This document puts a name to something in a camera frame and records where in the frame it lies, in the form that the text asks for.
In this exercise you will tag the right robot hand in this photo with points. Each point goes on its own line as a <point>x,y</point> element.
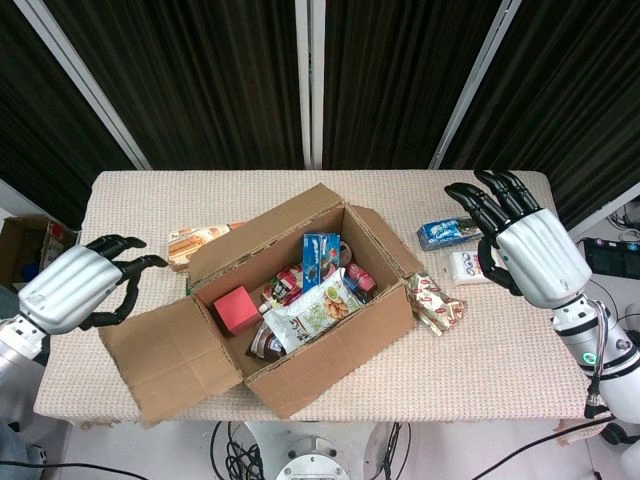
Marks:
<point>545,255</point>

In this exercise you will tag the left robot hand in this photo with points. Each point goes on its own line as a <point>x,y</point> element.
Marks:
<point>67,290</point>

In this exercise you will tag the brown cardboard shipping box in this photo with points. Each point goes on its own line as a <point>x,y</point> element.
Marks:
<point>325,370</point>

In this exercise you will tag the grey white robot base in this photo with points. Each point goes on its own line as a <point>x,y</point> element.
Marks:
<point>310,460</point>

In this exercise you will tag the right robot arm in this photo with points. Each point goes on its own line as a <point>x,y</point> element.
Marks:
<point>617,370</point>

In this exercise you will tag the open cardboard floor box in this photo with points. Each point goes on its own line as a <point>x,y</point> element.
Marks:
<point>20,245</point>

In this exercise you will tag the orange biscuit box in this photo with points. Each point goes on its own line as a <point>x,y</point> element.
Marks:
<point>187,245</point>

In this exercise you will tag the blue cookie box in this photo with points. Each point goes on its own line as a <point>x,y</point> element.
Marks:
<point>317,255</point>

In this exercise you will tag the black floor device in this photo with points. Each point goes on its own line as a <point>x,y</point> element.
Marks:
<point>617,255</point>

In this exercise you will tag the white tissue packet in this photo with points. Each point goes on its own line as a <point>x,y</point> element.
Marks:
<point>465,270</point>

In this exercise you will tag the blue Oreo cookie pack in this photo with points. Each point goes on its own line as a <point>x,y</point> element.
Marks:
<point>442,234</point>

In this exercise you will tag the gold red snack pack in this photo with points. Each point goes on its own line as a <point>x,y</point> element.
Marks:
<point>435,305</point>

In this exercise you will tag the pink waffle tablecloth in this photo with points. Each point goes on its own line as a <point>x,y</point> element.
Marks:
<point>475,380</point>

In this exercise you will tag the black pleated curtain panel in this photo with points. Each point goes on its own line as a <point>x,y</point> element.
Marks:
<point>575,100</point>
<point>35,125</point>
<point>400,80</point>
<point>200,80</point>

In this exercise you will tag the blue grey cloth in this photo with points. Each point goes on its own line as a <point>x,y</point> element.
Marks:
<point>20,445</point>

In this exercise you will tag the red foam cube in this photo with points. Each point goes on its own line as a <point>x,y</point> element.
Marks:
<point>235,310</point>

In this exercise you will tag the brown chocolate pouch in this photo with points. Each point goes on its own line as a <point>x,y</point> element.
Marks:
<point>265,345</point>

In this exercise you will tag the green white snack bag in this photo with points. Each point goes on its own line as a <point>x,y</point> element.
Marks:
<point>310,315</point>

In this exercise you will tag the white partition frame post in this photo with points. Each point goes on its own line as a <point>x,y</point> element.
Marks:
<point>475,80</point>
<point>80,75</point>
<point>310,80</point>
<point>605,207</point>

